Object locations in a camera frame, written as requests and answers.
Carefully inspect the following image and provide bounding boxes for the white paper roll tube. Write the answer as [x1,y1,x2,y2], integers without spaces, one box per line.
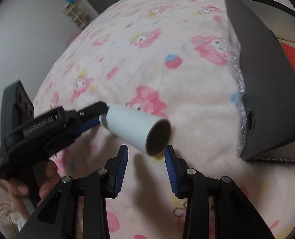
[99,104,171,156]

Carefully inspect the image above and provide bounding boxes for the person left hand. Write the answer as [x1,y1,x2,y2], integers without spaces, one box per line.
[6,160,60,220]

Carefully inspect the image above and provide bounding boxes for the pink cartoon print blanket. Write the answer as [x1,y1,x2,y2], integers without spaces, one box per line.
[33,0,295,238]

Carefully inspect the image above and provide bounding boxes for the grey cardboard storage box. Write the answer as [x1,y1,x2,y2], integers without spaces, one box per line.
[225,0,295,163]

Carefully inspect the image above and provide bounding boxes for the white shelf rack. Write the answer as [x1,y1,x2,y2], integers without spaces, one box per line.
[64,0,92,30]

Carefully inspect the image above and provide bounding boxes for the clear bubble wrap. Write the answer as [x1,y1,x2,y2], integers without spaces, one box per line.
[222,39,247,157]

